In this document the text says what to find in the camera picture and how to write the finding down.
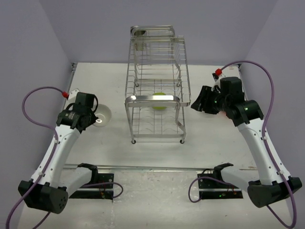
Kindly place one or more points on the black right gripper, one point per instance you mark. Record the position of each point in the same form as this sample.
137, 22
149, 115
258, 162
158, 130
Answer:
202, 102

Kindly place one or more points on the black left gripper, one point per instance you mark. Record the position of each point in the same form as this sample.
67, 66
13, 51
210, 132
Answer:
94, 118

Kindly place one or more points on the beige ceramic bowl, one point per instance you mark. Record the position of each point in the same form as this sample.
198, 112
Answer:
103, 114

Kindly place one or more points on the green ribbed bowl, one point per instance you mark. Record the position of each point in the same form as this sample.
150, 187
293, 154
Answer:
159, 106

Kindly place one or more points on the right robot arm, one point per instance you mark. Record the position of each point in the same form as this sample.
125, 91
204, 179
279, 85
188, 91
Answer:
274, 181

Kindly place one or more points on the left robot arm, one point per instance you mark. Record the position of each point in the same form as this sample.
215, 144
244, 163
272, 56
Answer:
44, 190

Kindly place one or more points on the perforated metal cutlery holder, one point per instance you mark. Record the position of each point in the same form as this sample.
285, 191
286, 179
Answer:
139, 43

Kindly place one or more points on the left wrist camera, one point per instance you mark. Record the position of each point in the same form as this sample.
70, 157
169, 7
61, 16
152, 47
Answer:
73, 94

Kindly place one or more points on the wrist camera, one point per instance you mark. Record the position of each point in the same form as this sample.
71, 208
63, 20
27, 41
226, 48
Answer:
73, 94
217, 79

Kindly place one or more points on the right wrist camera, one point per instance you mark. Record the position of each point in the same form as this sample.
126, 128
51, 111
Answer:
217, 79

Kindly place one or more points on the metal wire dish rack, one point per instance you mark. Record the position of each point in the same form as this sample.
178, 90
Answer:
161, 67

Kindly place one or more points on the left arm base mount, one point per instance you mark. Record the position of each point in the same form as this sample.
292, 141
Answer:
99, 186

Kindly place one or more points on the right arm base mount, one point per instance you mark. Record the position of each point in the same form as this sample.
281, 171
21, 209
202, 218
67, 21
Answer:
210, 189

